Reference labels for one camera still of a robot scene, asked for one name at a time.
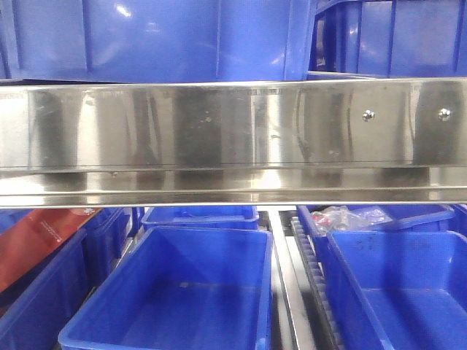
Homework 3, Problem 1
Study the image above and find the blue bin rear right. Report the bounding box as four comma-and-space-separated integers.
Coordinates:
297, 204, 455, 259

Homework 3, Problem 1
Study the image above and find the large blue crate upper left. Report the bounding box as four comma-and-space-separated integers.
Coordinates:
1, 1, 316, 82

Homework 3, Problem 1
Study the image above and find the blue bin lower right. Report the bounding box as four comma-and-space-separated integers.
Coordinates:
326, 231, 466, 349

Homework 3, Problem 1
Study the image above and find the clear plastic bag with parts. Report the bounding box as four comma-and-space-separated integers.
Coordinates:
311, 206, 393, 236

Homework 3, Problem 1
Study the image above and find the right rail bolt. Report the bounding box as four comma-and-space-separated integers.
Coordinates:
437, 108, 452, 122

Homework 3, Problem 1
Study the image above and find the rail bolt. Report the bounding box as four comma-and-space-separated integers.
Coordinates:
362, 109, 376, 123
437, 108, 452, 122

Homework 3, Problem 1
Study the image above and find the blue bin lower centre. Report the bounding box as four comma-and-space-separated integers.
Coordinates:
58, 227, 272, 349

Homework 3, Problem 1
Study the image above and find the blue bin rear centre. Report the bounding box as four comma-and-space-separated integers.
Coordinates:
141, 205, 259, 230

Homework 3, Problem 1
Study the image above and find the blue bin lower left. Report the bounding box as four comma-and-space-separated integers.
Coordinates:
1, 208, 131, 349

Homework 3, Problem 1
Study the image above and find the blue bin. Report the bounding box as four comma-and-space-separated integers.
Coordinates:
326, 231, 466, 349
58, 227, 272, 349
1, 208, 131, 349
297, 204, 455, 259
141, 205, 259, 230

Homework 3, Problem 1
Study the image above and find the left rail bolt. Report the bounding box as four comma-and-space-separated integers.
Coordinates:
362, 109, 376, 123

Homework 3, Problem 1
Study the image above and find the roller conveyor track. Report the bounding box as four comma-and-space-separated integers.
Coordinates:
261, 206, 344, 349

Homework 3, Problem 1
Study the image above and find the stainless steel shelf rail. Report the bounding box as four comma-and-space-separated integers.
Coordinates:
1, 77, 466, 208

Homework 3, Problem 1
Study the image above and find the red cardboard package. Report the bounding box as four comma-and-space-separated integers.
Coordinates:
1, 208, 101, 291

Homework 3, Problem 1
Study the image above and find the blue ribbed crate upper right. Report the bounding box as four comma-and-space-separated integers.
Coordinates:
309, 1, 466, 77

